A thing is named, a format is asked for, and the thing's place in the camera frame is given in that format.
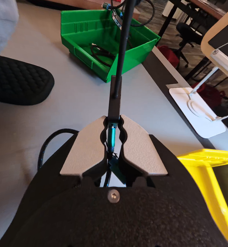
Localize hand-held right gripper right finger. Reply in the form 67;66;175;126
119;114;168;187

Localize person's left forearm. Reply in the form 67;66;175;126
0;0;20;65

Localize green plastic bin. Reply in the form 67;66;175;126
60;9;161;83

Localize black smooth hub cable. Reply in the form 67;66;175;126
114;0;137;99

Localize grey multiport adapter hub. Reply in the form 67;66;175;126
111;10;123;30

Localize yellow plastic bin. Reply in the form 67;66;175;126
176;148;228;247

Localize red bag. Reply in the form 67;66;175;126
191;83;226;109

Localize red plastic bin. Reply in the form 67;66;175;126
156;45;180;68

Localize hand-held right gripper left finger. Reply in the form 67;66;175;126
59;115;108;187

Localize black office chair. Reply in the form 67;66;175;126
175;22;204;67

